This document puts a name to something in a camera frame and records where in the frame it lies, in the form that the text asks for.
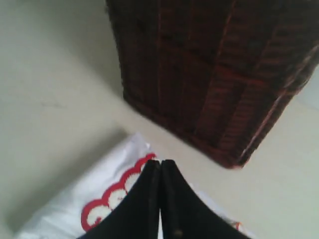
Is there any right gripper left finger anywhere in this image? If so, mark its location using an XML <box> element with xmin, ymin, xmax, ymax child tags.
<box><xmin>81</xmin><ymin>160</ymin><xmax>160</xmax><ymax>239</ymax></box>

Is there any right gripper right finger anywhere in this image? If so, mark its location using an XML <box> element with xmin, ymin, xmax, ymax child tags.
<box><xmin>160</xmin><ymin>160</ymin><xmax>248</xmax><ymax>239</ymax></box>

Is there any white t-shirt red print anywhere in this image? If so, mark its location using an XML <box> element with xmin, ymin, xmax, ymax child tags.
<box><xmin>16</xmin><ymin>134</ymin><xmax>253</xmax><ymax>239</ymax></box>

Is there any dark red wicker basket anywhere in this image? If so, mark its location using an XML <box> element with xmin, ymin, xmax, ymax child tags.
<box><xmin>106</xmin><ymin>0</ymin><xmax>319</xmax><ymax>168</ymax></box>

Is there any orange neck label tag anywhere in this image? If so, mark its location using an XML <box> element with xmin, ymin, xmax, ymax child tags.
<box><xmin>233</xmin><ymin>222</ymin><xmax>245</xmax><ymax>232</ymax></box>

